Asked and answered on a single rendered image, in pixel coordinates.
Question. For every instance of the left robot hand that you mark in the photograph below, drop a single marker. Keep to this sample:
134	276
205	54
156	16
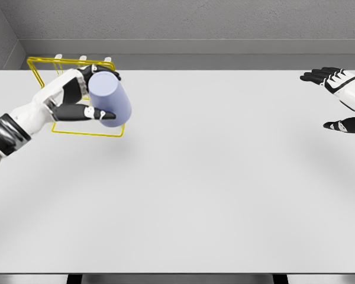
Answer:
51	93

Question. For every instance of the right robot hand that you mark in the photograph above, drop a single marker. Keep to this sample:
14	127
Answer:
341	84

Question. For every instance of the lavender cylindrical cup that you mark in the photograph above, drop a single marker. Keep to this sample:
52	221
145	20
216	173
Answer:
111	99

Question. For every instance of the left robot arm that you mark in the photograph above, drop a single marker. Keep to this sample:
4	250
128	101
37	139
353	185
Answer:
16	124

